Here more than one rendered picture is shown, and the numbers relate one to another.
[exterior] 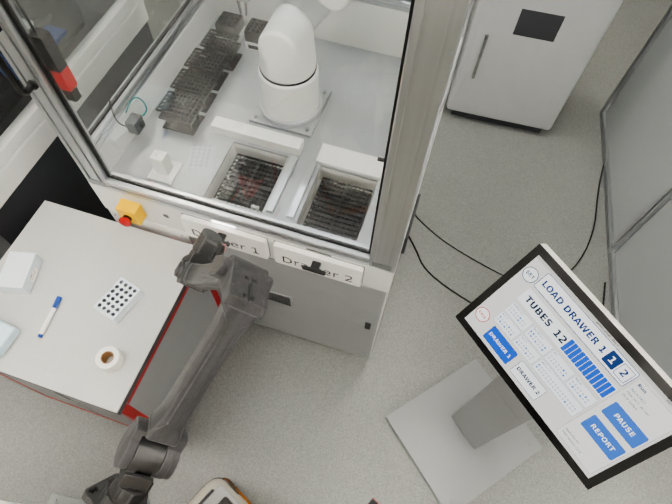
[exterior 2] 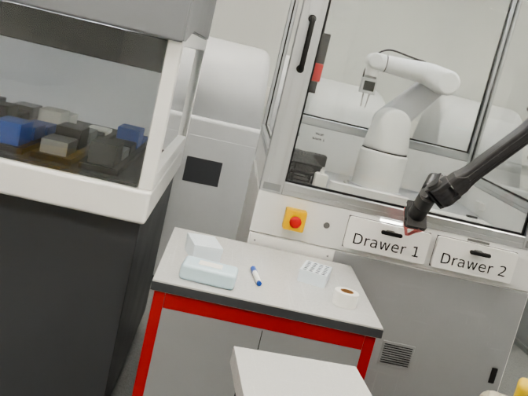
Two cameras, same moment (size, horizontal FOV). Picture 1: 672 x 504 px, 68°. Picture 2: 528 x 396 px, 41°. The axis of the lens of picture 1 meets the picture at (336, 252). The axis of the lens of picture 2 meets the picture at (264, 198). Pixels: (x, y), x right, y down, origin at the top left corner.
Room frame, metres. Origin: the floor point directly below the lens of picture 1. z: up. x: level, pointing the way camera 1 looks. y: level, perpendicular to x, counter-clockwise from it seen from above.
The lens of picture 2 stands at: (-1.28, 1.56, 1.35)
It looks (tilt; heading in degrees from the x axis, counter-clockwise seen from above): 10 degrees down; 341
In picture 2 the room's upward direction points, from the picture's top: 13 degrees clockwise
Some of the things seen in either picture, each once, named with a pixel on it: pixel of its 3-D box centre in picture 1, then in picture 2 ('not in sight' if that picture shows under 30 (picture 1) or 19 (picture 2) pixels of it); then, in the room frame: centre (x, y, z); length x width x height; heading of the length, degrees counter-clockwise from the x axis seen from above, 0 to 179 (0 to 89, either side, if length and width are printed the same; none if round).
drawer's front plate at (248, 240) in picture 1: (225, 236); (386, 240); (0.81, 0.36, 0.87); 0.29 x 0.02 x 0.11; 75
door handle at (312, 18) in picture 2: (9, 63); (306, 43); (0.91, 0.78, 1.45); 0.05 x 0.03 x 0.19; 165
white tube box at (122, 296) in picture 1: (119, 300); (314, 273); (0.61, 0.68, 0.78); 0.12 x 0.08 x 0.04; 150
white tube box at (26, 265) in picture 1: (19, 272); (203, 248); (0.68, 1.02, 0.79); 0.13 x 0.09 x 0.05; 179
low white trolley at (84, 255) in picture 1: (118, 334); (238, 386); (0.63, 0.83, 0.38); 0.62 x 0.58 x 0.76; 75
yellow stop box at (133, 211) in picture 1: (130, 212); (294, 219); (0.88, 0.68, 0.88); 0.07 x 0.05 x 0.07; 75
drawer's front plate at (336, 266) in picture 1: (318, 264); (474, 259); (0.73, 0.05, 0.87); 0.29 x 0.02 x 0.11; 75
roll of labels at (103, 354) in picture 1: (109, 359); (345, 298); (0.42, 0.66, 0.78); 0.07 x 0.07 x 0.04
